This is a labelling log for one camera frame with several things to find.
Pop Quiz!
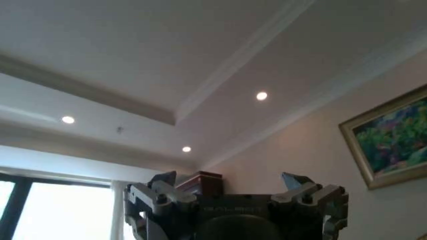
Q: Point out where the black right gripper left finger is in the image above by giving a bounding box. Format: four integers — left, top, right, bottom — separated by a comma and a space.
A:
123, 170, 199, 240

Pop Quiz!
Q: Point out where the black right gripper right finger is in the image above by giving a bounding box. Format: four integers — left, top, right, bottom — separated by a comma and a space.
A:
269, 171, 349, 240

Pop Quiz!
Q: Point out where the dark brown wooden cabinet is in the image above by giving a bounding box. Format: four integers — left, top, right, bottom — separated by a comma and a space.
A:
173, 170, 224, 196

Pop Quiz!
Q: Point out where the gold framed colourful painting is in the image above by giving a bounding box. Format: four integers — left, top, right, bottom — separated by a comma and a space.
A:
337, 83, 427, 191

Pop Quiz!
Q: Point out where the dark framed window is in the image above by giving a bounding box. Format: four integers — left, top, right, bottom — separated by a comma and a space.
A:
0, 170, 113, 240

